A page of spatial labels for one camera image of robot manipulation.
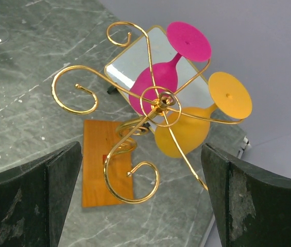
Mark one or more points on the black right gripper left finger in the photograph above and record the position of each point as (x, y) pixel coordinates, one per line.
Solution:
(35, 198)

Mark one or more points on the orange plastic wine glass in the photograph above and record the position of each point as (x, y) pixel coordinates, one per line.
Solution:
(232, 104)

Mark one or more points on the gold wire wine glass rack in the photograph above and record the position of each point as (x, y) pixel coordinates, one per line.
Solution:
(154, 111)

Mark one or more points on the pink plastic wine glass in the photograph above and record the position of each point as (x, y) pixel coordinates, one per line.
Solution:
(188, 42)

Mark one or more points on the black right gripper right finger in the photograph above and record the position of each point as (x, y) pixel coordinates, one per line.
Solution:
(252, 206)

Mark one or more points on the gold framed mirror tray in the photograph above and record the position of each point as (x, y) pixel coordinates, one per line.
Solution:
(127, 66)

